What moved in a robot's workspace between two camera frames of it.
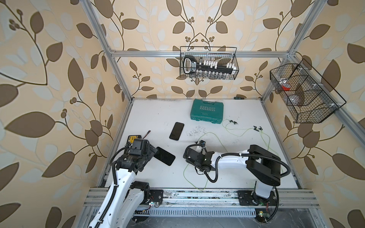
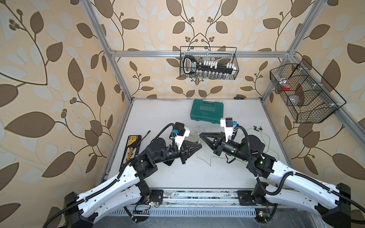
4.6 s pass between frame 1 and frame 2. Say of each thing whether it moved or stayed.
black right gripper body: moved
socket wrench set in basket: stayed
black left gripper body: moved
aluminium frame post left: stayed
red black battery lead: stayed
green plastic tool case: stayed
